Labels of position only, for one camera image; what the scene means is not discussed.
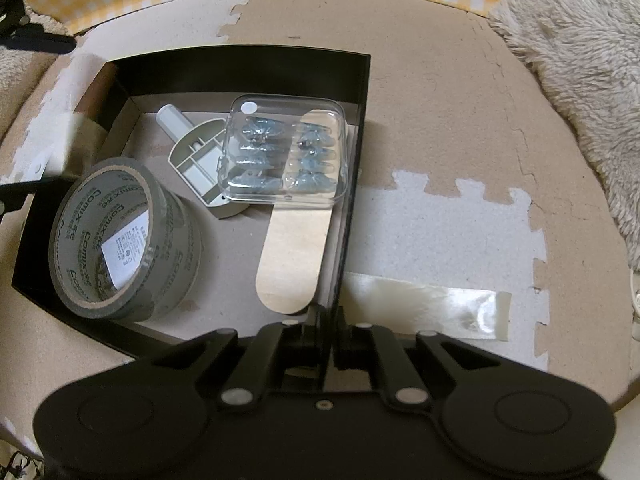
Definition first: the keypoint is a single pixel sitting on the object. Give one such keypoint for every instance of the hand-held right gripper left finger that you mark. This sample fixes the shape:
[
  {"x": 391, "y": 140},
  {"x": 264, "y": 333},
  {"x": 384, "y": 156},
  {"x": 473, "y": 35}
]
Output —
[{"x": 312, "y": 332}]

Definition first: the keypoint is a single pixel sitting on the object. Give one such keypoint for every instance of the wooden stick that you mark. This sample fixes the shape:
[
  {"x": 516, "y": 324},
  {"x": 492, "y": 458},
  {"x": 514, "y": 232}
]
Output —
[{"x": 292, "y": 260}]

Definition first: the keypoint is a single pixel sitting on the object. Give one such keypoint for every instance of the white foam mat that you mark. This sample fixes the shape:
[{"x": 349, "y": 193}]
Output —
[{"x": 450, "y": 240}]

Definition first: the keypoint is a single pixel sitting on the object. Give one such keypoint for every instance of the tan foam mat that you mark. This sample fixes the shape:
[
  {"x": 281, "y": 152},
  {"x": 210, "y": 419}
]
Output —
[{"x": 440, "y": 110}]

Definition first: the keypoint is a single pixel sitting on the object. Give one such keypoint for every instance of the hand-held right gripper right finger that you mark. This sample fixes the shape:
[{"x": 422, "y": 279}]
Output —
[{"x": 340, "y": 332}]

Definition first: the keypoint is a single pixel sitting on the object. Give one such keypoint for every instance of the clear packing tape roll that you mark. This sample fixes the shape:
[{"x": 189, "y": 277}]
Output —
[{"x": 170, "y": 280}]

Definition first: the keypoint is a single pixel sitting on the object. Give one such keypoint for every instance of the beige tape strip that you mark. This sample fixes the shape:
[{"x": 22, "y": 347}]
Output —
[{"x": 75, "y": 145}]

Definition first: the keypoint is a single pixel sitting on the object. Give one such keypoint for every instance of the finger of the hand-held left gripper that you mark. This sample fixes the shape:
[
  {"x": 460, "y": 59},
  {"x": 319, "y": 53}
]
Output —
[
  {"x": 17, "y": 195},
  {"x": 30, "y": 35}
]

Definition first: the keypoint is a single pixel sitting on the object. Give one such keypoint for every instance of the clear tape strip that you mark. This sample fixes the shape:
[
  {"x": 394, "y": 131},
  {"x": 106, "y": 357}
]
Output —
[{"x": 420, "y": 305}]

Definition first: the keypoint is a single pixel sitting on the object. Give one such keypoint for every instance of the black cardboard box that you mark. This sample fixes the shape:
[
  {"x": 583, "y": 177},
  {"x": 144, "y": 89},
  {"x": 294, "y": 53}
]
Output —
[{"x": 250, "y": 72}]

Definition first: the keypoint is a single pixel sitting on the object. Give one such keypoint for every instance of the clear plastic case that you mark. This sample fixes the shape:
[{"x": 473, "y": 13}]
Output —
[{"x": 285, "y": 155}]

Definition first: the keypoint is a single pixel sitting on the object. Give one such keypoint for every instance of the white plastic holder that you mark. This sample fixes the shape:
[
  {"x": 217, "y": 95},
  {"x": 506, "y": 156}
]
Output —
[{"x": 192, "y": 160}]

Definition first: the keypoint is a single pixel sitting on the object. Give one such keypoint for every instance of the cream fluffy blanket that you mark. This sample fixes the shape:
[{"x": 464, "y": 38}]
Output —
[{"x": 585, "y": 60}]

